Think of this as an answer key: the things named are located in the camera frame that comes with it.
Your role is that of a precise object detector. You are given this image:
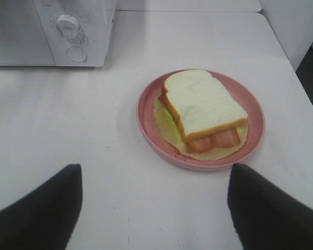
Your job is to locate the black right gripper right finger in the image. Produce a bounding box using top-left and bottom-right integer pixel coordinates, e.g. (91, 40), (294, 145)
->
(227, 164), (313, 249)

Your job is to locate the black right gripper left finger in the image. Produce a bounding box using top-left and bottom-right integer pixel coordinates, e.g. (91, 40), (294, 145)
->
(0, 164), (83, 249)

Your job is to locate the lettuce bread sandwich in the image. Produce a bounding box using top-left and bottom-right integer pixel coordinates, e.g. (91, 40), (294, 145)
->
(154, 69), (248, 161)

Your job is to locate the pink round plate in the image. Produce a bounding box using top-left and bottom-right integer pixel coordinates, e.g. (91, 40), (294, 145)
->
(136, 70), (266, 171)

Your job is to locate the white round door button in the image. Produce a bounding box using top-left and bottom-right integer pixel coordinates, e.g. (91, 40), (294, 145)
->
(66, 46), (88, 63)

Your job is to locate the white microwave door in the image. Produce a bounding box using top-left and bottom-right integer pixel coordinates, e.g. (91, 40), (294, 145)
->
(0, 1), (55, 66)

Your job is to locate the white timer knob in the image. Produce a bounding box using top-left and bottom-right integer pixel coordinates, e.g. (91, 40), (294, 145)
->
(56, 14), (80, 40)

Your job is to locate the white microwave oven body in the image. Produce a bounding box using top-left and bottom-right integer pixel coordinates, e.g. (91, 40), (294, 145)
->
(34, 0), (116, 67)

